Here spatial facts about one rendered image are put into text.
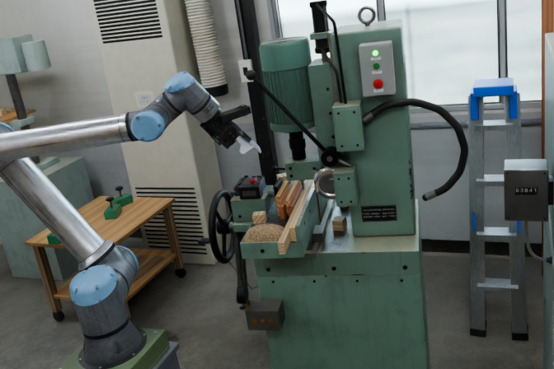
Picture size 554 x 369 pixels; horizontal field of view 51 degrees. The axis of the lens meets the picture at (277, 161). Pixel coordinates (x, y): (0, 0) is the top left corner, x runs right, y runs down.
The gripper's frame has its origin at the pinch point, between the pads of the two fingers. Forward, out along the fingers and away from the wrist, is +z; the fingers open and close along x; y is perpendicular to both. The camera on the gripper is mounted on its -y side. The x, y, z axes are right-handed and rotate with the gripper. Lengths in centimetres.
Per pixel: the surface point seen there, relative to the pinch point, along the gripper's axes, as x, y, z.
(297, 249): 24.9, 18.2, 23.8
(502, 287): 14, -32, 132
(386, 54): 35, -43, -3
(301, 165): 2.0, -7.5, 18.3
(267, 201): -4.5, 9.7, 21.0
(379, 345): 31, 24, 74
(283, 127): 3.7, -11.9, 1.8
